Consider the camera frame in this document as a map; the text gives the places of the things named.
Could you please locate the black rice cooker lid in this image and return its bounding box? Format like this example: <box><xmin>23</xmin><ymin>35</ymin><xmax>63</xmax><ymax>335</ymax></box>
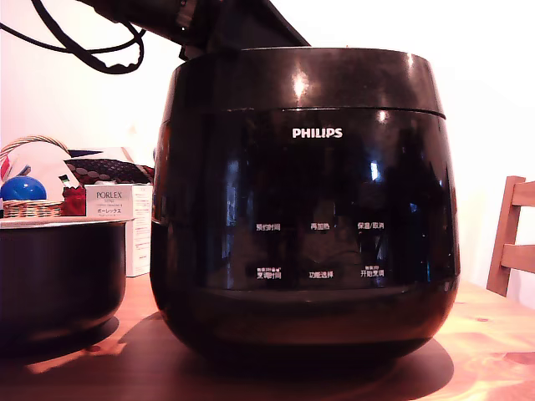
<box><xmin>162</xmin><ymin>46</ymin><xmax>446</xmax><ymax>123</ymax></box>

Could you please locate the black Philips rice cooker body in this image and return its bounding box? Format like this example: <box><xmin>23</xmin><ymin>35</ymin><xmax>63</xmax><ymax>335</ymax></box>
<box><xmin>149</xmin><ymin>106</ymin><xmax>461</xmax><ymax>361</ymax></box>

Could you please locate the dark dotted cloth pouch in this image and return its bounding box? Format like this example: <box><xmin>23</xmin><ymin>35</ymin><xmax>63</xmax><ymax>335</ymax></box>
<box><xmin>64</xmin><ymin>156</ymin><xmax>155</xmax><ymax>185</ymax></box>

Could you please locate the white Porlex box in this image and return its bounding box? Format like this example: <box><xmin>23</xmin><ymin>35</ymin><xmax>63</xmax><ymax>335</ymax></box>
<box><xmin>84</xmin><ymin>184</ymin><xmax>154</xmax><ymax>278</ymax></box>

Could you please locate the white printed paper bag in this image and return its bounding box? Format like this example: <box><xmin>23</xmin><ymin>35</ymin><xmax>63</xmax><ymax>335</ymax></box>
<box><xmin>0</xmin><ymin>144</ymin><xmax>80</xmax><ymax>202</ymax></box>

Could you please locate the red packet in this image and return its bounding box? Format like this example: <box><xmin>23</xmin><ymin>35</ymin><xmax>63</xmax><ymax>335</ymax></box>
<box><xmin>60</xmin><ymin>185</ymin><xmax>87</xmax><ymax>217</ymax></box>

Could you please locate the blue ball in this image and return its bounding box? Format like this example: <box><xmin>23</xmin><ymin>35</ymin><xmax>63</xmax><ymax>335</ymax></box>
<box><xmin>0</xmin><ymin>175</ymin><xmax>48</xmax><ymax>203</ymax></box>

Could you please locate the black inner pot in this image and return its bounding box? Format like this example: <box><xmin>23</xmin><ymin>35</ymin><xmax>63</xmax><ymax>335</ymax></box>
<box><xmin>0</xmin><ymin>216</ymin><xmax>128</xmax><ymax>348</ymax></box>

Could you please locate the wooden chair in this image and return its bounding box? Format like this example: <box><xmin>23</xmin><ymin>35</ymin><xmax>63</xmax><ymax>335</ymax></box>
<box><xmin>486</xmin><ymin>175</ymin><xmax>535</xmax><ymax>298</ymax></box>

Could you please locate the black cable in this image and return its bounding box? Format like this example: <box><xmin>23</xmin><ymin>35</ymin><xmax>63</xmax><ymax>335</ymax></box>
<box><xmin>0</xmin><ymin>20</ymin><xmax>147</xmax><ymax>56</ymax></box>
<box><xmin>29</xmin><ymin>0</ymin><xmax>146</xmax><ymax>76</ymax></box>

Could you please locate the wicker basket with handle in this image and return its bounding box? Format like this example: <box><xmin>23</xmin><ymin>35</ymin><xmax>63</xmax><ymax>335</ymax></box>
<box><xmin>0</xmin><ymin>135</ymin><xmax>72</xmax><ymax>219</ymax></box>

